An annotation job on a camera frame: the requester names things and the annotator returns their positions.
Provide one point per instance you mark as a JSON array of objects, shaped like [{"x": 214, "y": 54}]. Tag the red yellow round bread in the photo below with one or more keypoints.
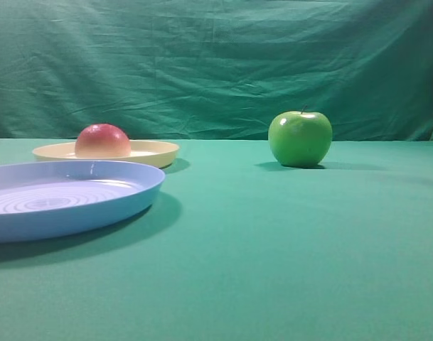
[{"x": 102, "y": 141}]

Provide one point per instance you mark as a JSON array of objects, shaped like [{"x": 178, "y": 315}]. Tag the yellow plate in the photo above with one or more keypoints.
[{"x": 159, "y": 154}]

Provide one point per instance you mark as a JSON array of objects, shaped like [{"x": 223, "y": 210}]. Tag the blue plate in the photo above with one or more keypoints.
[{"x": 47, "y": 199}]

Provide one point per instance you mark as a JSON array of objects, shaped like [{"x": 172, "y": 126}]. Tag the green tablecloth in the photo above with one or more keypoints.
[{"x": 237, "y": 247}]

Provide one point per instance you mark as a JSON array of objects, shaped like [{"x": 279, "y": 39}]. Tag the green apple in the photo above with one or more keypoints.
[{"x": 300, "y": 139}]

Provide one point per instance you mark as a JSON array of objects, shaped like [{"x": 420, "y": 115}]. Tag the green backdrop cloth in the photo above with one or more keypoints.
[{"x": 216, "y": 69}]

